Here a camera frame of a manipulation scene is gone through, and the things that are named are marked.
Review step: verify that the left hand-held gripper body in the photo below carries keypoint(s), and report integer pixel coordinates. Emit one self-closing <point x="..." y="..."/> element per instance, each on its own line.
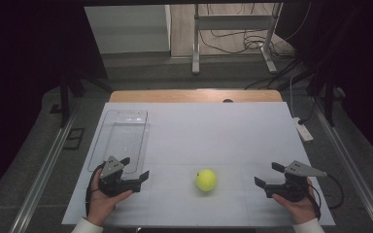
<point x="111" y="166"/>

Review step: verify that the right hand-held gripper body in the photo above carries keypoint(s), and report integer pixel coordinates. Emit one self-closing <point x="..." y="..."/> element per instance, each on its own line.
<point x="299" y="168"/>

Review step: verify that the clear plastic container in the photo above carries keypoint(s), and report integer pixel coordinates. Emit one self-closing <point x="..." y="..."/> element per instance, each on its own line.
<point x="123" y="136"/>

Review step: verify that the yellow tennis ball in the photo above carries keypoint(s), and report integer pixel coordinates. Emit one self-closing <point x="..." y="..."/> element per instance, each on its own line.
<point x="206" y="180"/>

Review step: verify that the person's right hand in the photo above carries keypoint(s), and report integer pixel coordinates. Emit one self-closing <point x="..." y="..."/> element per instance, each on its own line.
<point x="301" y="210"/>

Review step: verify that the person's left hand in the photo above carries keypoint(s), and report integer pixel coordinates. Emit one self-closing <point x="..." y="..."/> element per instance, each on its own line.
<point x="102" y="207"/>

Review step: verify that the white power strip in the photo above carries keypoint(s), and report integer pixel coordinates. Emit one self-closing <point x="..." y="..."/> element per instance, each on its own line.
<point x="303" y="130"/>

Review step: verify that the white table cover sheet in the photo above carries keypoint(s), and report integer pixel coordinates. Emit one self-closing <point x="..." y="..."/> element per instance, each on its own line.
<point x="213" y="139"/>

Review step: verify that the black stand leg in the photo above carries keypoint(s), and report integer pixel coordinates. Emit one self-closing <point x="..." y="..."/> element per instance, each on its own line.
<point x="64" y="100"/>
<point x="328" y="100"/>

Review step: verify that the wooden table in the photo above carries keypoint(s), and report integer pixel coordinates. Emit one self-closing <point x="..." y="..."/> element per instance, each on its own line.
<point x="175" y="96"/>

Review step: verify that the black curtain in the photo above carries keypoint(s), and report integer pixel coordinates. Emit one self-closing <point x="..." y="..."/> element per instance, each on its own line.
<point x="19" y="81"/>
<point x="362" y="64"/>

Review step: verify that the white cabinet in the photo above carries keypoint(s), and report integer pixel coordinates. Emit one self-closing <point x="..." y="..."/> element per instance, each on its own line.
<point x="126" y="29"/>

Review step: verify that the grey metal stand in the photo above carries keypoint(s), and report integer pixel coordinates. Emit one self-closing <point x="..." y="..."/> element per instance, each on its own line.
<point x="233" y="22"/>

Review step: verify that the black floor frame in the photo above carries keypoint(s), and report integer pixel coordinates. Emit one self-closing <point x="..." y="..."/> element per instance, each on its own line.
<point x="74" y="138"/>

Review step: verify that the aluminium floor rail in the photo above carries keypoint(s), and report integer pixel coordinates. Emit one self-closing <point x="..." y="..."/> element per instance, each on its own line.
<point x="353" y="174"/>
<point x="42" y="174"/>

